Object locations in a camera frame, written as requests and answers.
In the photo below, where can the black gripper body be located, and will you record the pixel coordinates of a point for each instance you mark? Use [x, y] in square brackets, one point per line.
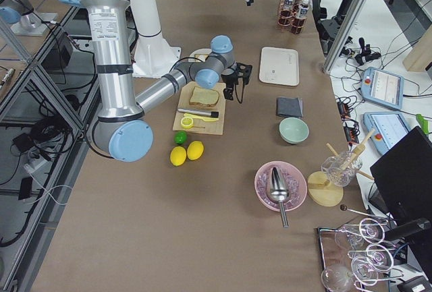
[229, 79]

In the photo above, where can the cream rabbit tray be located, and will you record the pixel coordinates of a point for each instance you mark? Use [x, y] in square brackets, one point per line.
[279, 66]

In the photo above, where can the steel muddler black tip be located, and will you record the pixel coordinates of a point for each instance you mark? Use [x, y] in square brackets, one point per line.
[211, 114]

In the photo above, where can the yellow plastic knife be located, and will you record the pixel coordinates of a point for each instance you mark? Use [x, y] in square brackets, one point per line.
[200, 117]

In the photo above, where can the bread slice on plate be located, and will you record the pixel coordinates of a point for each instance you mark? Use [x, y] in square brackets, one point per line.
[201, 57]

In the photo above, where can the bamboo cutting board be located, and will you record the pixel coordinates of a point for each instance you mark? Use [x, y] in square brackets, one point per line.
[200, 126]

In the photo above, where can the white round plate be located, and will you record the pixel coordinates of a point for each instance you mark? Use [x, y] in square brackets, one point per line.
[198, 51]

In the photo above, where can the tea bottle lower left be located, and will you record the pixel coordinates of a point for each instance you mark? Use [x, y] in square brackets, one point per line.
[286, 7]

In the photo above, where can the lemon half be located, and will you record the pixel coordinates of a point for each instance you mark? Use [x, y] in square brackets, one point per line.
[187, 122]

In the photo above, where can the tea bottle lower right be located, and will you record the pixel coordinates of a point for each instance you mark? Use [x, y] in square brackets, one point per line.
[300, 17]

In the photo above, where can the grey folded cloth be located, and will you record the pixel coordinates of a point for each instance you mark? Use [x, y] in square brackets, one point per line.
[289, 107]

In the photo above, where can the green lime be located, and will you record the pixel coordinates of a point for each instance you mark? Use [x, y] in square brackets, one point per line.
[180, 137]

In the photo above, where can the mint green bowl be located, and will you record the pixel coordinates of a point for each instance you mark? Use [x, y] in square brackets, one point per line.
[293, 130]

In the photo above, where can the yellow lemon lower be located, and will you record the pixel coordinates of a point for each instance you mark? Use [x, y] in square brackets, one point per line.
[178, 156]

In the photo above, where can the steel ice scoop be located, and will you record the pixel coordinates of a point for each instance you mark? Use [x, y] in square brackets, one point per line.
[277, 192]

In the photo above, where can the pink bowl with ice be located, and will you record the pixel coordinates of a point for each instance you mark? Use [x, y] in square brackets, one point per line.
[294, 179]

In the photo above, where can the wooden mug tree stand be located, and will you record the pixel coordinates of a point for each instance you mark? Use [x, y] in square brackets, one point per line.
[321, 190]

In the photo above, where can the glass mug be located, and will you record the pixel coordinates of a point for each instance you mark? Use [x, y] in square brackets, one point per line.
[341, 169]

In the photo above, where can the blue teach pendant far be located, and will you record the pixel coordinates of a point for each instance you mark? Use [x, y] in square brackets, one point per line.
[382, 88]

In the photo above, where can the blue teach pendant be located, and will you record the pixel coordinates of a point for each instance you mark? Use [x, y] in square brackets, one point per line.
[382, 88]
[390, 128]

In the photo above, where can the blue teach pendant near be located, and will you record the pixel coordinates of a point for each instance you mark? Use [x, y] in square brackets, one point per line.
[390, 128]

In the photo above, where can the black monitor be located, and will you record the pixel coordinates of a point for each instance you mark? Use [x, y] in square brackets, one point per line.
[403, 177]

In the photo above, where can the black camera mount wrist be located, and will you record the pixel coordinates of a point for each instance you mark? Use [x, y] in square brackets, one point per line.
[243, 72]

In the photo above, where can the copper wire bottle rack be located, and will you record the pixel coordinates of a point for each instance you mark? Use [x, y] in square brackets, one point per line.
[286, 23]

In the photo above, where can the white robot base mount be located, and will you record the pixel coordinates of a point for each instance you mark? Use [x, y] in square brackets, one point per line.
[153, 56]

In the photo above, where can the aluminium frame post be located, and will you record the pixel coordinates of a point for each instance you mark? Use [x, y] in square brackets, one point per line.
[343, 33]

